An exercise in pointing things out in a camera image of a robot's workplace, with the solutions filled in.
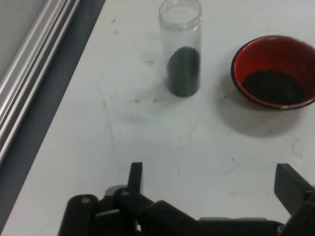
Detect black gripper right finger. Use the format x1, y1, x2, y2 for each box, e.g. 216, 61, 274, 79
274, 163, 315, 236

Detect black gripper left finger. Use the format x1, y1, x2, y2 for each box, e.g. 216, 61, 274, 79
58, 162, 200, 236

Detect black granules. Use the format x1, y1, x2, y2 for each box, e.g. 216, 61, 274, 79
242, 70, 306, 104
166, 47, 201, 97

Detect clear plastic jar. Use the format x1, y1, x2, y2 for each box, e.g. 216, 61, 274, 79
158, 0, 203, 97

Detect black granules in bowl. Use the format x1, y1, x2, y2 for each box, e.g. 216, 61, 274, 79
242, 70, 306, 104

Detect red bowl with black rim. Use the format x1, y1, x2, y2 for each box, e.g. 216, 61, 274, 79
230, 35, 315, 111

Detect long aluminium frame rail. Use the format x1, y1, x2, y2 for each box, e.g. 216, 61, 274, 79
0, 0, 82, 168

